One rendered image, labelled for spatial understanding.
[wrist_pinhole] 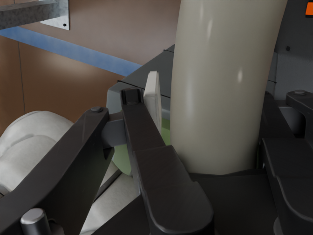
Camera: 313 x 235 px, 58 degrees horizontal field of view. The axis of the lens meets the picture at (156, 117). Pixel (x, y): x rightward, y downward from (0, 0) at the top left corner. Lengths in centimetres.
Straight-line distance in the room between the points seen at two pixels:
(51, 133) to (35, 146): 4
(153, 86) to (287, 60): 123
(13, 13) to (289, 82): 130
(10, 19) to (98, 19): 43
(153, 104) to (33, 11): 148
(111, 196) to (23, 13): 119
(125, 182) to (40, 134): 18
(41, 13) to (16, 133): 115
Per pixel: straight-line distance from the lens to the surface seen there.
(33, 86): 211
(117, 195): 55
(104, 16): 161
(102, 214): 54
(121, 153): 72
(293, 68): 140
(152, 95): 15
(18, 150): 54
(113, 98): 71
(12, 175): 52
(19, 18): 156
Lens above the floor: 135
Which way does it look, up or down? 55 degrees down
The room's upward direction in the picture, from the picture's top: 139 degrees counter-clockwise
